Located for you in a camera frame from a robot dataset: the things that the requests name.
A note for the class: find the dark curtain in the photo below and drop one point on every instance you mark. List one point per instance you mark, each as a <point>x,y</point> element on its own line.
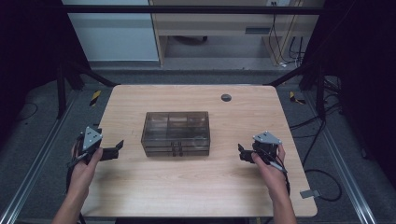
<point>28,46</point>
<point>367,62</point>

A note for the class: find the white cabinet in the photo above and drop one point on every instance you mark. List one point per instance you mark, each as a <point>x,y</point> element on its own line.
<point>115,37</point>

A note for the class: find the yellow black striped floor tape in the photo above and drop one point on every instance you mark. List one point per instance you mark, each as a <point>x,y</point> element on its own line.
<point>295,99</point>

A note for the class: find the person's left hand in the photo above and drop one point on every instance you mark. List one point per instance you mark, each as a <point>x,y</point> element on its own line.
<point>82,175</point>

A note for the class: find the black horizontal frame bar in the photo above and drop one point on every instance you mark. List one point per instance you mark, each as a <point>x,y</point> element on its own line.
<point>186,9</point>

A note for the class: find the silver floor rail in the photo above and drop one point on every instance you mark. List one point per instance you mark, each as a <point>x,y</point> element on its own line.
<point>34,171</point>
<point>345,174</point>

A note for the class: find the light wooden desk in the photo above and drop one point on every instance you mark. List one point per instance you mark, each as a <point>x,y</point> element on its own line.
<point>214,23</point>

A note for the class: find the grey round table grommet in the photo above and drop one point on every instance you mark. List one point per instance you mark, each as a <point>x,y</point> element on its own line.
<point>226,97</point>

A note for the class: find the smoky transparent drawer box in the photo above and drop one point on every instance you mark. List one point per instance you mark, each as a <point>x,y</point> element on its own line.
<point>174,127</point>

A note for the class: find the person's right hand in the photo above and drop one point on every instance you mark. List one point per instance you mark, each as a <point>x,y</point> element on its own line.
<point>275,177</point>

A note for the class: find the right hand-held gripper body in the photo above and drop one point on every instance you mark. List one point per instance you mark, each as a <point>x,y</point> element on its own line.
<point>267,138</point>

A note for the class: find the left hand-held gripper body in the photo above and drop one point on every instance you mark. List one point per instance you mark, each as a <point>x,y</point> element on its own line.
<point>91,138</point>

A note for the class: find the grey clip on table edge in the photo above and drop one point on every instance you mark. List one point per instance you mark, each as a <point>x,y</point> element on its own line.
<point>309,193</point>

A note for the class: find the black metal stand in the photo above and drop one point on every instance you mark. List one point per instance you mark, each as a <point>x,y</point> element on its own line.
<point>320,93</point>
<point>61,93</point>

